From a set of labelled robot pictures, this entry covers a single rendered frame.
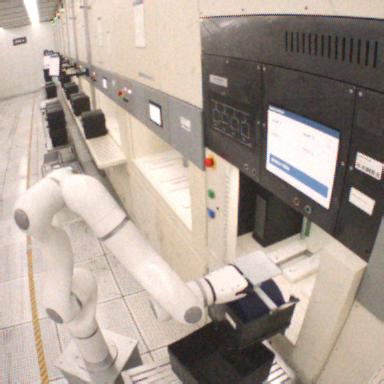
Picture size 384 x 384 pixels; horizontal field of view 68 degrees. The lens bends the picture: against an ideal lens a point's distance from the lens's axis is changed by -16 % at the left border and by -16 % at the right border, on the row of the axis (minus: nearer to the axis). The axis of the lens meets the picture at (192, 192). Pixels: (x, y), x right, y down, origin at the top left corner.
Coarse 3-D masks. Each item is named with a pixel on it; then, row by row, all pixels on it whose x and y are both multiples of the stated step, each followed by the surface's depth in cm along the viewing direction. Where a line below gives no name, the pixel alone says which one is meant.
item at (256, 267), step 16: (256, 256) 96; (256, 272) 90; (272, 272) 90; (256, 288) 95; (224, 304) 94; (272, 304) 88; (288, 304) 90; (224, 320) 97; (240, 320) 86; (256, 320) 86; (272, 320) 92; (288, 320) 97; (224, 336) 100; (240, 336) 88; (256, 336) 92
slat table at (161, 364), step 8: (264, 344) 122; (160, 360) 117; (168, 360) 117; (280, 360) 114; (136, 368) 114; (144, 368) 114; (152, 368) 114; (160, 368) 114; (168, 368) 114; (272, 368) 111; (280, 368) 111; (288, 368) 110; (128, 376) 110; (136, 376) 110; (144, 376) 110; (160, 376) 111; (272, 376) 107; (288, 376) 107; (296, 376) 106
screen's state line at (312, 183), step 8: (272, 160) 98; (280, 160) 95; (280, 168) 96; (288, 168) 92; (296, 168) 89; (296, 176) 90; (304, 176) 86; (304, 184) 87; (312, 184) 84; (320, 184) 81; (320, 192) 82
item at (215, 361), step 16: (192, 336) 112; (208, 336) 118; (176, 352) 110; (192, 352) 117; (208, 352) 118; (224, 352) 119; (240, 352) 119; (256, 352) 109; (272, 352) 100; (176, 368) 106; (192, 368) 113; (208, 368) 113; (224, 368) 112; (240, 368) 109; (256, 368) 111
